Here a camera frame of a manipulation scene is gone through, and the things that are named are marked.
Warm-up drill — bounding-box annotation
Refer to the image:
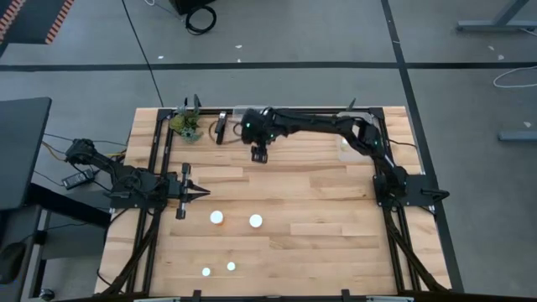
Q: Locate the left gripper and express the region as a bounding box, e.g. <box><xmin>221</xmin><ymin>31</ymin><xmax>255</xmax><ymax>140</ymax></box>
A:
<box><xmin>165</xmin><ymin>162</ymin><xmax>211</xmax><ymax>220</ymax></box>

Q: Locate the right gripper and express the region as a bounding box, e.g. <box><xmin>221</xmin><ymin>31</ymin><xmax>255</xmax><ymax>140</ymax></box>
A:
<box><xmin>239</xmin><ymin>107</ymin><xmax>278</xmax><ymax>164</ymax></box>

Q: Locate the clear plastic bin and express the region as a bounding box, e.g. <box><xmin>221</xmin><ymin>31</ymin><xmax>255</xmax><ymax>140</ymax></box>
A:
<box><xmin>336</xmin><ymin>109</ymin><xmax>378</xmax><ymax>164</ymax></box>
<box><xmin>231</xmin><ymin>104</ymin><xmax>282</xmax><ymax>146</ymax></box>

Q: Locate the black angled stand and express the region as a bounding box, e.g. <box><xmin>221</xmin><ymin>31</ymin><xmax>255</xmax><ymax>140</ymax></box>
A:
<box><xmin>214</xmin><ymin>110</ymin><xmax>229</xmax><ymax>146</ymax></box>

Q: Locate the green potted plant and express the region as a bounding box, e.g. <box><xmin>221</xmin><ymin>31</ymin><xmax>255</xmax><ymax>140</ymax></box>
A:
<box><xmin>169</xmin><ymin>104</ymin><xmax>205</xmax><ymax>144</ymax></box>

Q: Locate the black power adapter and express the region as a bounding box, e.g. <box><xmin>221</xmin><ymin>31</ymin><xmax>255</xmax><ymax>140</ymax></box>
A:
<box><xmin>61</xmin><ymin>169</ymin><xmax>96</xmax><ymax>190</ymax></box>

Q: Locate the black floor box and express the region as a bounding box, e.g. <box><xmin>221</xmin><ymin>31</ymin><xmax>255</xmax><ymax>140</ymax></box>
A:
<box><xmin>169</xmin><ymin>0</ymin><xmax>217</xmax><ymax>16</ymax></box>

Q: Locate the grey side table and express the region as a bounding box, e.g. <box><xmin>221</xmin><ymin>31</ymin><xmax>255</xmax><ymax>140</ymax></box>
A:
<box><xmin>0</xmin><ymin>205</ymin><xmax>51</xmax><ymax>302</ymax></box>

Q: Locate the black desk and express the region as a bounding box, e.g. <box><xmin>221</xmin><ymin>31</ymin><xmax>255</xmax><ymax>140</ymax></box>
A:
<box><xmin>0</xmin><ymin>96</ymin><xmax>53</xmax><ymax>211</ymax></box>

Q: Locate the black computer mouse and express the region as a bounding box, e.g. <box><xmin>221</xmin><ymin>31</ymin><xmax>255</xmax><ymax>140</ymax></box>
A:
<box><xmin>0</xmin><ymin>242</ymin><xmax>28</xmax><ymax>287</ymax></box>

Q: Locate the black mat orange striped edge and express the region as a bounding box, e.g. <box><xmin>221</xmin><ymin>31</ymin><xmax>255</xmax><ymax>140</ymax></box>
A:
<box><xmin>0</xmin><ymin>0</ymin><xmax>76</xmax><ymax>46</ymax></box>

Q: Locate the grey metal table foot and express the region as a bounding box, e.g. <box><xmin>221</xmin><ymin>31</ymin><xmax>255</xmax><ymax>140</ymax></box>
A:
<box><xmin>498</xmin><ymin>130</ymin><xmax>537</xmax><ymax>142</ymax></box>
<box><xmin>456</xmin><ymin>0</ymin><xmax>537</xmax><ymax>34</ymax></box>

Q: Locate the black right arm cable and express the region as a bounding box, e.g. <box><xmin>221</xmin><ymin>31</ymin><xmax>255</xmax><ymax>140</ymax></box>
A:
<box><xmin>208</xmin><ymin>119</ymin><xmax>245</xmax><ymax>147</ymax></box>

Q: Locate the black metal table frame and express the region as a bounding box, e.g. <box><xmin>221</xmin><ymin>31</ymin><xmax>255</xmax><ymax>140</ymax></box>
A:
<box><xmin>95</xmin><ymin>94</ymin><xmax>452</xmax><ymax>302</ymax></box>

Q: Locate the coiled black cable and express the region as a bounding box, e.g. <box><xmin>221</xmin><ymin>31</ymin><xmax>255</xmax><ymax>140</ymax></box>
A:
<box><xmin>184</xmin><ymin>3</ymin><xmax>218</xmax><ymax>36</ymax></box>

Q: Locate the yellow power cable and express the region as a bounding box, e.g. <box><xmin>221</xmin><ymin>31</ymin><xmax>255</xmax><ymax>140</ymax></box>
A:
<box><xmin>40</xmin><ymin>141</ymin><xmax>127</xmax><ymax>163</ymax></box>

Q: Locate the white floor cable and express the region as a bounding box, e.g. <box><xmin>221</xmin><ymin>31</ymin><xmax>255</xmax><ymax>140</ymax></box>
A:
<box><xmin>493</xmin><ymin>65</ymin><xmax>537</xmax><ymax>89</ymax></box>

